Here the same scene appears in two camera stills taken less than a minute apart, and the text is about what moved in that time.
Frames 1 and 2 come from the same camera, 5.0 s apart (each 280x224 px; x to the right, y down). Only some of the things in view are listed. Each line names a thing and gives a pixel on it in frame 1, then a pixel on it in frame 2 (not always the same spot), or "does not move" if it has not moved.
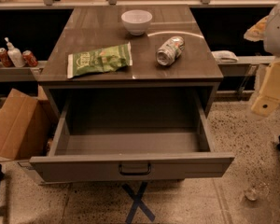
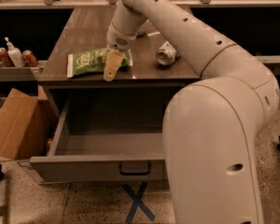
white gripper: (278, 32) → (119, 39)
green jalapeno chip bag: (103, 60) does not move
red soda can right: (29, 59) does not move
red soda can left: (4, 57) does not move
